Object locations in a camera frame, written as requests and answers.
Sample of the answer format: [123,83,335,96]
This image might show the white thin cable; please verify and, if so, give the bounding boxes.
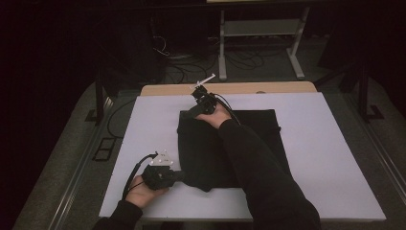
[151,34,170,58]

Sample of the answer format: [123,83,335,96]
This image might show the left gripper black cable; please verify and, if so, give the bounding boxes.
[122,152,159,201]

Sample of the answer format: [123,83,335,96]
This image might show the black stand leg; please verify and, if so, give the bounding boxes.
[356,63,386,123]
[85,72,109,124]

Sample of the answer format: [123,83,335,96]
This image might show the aluminium floor rail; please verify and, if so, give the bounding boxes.
[47,95,117,230]
[344,92,406,205]

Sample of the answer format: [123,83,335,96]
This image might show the white metal stand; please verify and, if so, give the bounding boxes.
[217,6,311,81]

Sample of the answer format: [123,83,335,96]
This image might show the person's right hand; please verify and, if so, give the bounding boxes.
[194,103,233,129]

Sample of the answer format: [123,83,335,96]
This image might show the person's left hand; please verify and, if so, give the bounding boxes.
[124,176,170,210]

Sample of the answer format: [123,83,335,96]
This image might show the black floor cable bundle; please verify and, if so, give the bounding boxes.
[225,47,266,71]
[164,52,210,84]

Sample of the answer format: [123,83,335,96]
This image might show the white table cover sheet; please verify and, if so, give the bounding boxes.
[99,92,387,222]

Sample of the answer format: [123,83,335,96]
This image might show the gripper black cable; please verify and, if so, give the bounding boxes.
[122,152,159,201]
[214,93,242,126]

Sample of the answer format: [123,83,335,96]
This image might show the black tank top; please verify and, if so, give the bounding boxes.
[176,108,292,193]

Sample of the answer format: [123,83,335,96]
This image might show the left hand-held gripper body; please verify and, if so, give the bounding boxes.
[142,149,180,192]

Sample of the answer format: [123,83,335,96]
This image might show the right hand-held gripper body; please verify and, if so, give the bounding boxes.
[190,74,221,115]

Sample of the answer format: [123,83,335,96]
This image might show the long black floor cable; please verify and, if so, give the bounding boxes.
[106,98,138,139]

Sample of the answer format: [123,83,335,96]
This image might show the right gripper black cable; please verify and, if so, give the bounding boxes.
[214,93,242,126]

